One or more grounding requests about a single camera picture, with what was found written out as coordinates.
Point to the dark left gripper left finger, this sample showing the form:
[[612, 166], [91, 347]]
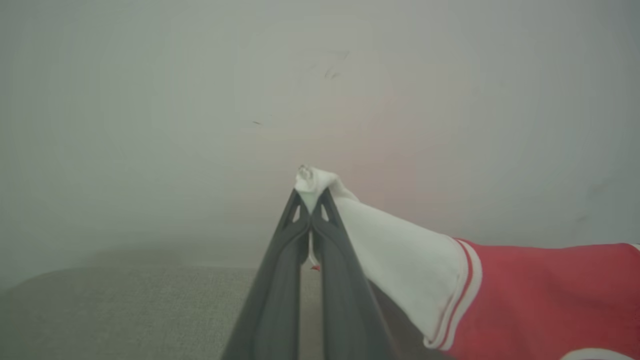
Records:
[[275, 300]]

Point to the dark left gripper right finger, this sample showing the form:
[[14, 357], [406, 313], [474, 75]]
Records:
[[347, 310]]

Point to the red and white garment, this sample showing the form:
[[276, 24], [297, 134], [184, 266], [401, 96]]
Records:
[[540, 300]]

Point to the grey fabric sofa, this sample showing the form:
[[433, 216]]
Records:
[[125, 315]]

